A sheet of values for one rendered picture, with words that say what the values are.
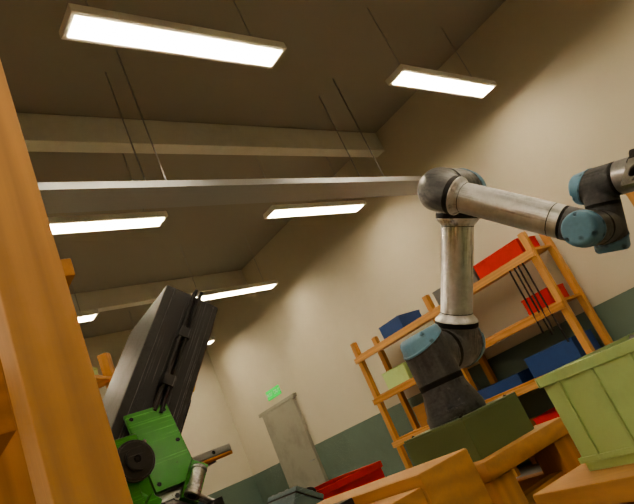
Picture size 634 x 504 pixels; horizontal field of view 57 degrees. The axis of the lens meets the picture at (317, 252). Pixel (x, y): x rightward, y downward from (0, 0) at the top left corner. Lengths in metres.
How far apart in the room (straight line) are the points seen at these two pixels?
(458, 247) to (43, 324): 1.06
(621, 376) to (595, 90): 5.85
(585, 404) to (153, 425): 1.00
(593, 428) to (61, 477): 0.80
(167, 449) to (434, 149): 6.52
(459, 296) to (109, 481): 1.04
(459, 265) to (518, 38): 5.78
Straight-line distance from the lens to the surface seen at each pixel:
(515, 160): 7.08
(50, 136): 5.70
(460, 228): 1.59
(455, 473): 1.15
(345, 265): 8.82
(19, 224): 0.96
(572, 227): 1.30
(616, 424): 1.07
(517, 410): 1.53
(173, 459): 1.55
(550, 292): 6.32
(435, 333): 1.52
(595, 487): 1.06
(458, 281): 1.60
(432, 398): 1.50
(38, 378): 0.86
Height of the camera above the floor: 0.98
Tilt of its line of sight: 18 degrees up
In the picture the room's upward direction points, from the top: 25 degrees counter-clockwise
